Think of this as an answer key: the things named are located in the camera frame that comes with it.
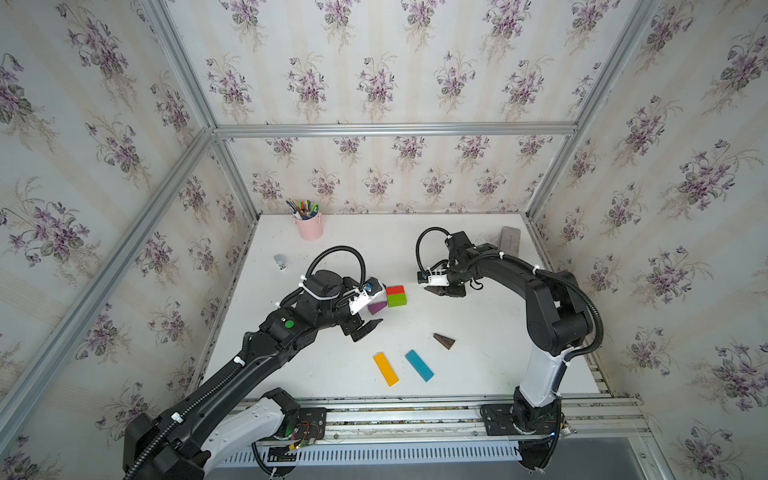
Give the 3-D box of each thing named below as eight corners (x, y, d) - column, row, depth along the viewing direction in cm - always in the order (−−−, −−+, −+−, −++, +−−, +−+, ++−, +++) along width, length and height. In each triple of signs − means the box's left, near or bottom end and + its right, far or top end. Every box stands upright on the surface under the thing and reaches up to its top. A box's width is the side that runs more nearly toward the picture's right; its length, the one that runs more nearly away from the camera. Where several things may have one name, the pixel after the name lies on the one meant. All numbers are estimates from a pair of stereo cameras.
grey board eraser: (498, 253, 111) (502, 247, 108) (501, 231, 119) (504, 224, 116) (516, 258, 110) (520, 251, 107) (517, 234, 118) (521, 228, 115)
